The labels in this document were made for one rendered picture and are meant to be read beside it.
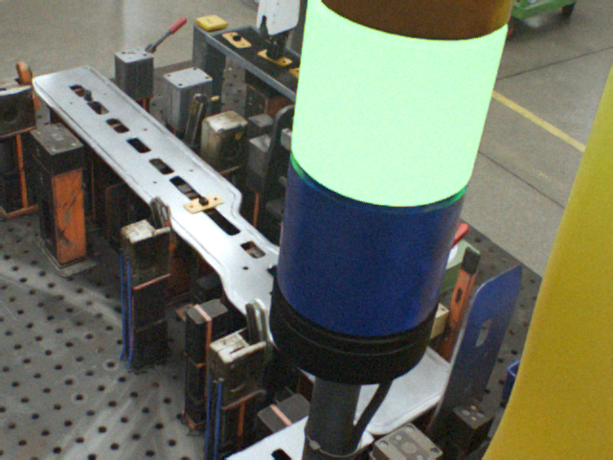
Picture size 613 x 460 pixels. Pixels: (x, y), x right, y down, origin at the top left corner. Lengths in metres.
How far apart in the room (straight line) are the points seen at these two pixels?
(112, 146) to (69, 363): 0.50
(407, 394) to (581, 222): 1.07
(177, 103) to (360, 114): 1.76
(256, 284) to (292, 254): 1.28
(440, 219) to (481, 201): 3.54
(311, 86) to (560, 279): 0.19
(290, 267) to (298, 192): 0.03
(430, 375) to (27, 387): 0.83
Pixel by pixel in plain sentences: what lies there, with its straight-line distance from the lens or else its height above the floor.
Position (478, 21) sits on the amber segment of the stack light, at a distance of 0.27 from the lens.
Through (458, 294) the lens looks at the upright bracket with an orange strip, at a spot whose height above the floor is 1.10.
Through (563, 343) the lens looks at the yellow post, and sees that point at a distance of 0.44.
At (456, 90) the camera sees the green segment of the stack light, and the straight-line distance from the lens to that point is 0.28.
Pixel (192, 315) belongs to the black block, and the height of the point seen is 0.99.
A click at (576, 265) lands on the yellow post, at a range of 0.42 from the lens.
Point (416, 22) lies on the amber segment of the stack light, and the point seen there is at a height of 1.94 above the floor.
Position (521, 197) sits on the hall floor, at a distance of 3.95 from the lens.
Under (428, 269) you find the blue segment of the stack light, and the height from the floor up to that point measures 1.84.
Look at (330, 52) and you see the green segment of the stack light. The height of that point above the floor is 1.92.
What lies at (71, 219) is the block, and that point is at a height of 0.84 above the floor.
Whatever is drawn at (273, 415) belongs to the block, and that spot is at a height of 0.98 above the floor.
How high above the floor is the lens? 2.04
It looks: 36 degrees down
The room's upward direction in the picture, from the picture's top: 8 degrees clockwise
